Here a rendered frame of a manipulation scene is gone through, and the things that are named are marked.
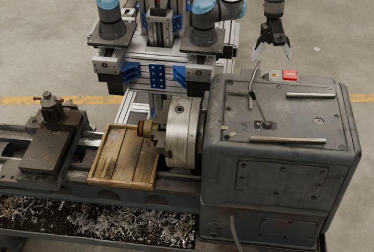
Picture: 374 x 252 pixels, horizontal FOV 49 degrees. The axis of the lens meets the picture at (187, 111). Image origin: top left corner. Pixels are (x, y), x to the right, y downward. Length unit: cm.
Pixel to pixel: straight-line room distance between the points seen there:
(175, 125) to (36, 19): 343
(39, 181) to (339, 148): 127
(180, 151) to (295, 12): 337
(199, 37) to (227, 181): 79
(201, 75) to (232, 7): 37
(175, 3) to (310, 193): 120
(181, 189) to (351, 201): 152
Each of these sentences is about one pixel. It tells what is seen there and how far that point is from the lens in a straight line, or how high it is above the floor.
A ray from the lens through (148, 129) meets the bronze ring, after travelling 178.
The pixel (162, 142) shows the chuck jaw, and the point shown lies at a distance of 172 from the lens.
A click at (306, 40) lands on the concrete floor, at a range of 438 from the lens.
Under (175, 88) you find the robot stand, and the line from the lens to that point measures 235.
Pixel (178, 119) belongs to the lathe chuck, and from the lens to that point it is 166.
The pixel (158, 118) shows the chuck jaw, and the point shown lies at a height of 113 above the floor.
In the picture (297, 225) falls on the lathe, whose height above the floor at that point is 76.
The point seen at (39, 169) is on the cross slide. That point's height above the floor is 96.
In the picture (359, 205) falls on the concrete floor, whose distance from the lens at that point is 307.
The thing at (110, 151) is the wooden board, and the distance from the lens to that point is 202.
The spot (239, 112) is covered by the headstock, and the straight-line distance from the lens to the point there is 165.
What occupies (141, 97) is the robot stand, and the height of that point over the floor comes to 21.
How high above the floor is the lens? 241
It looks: 45 degrees down
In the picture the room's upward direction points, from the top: 1 degrees counter-clockwise
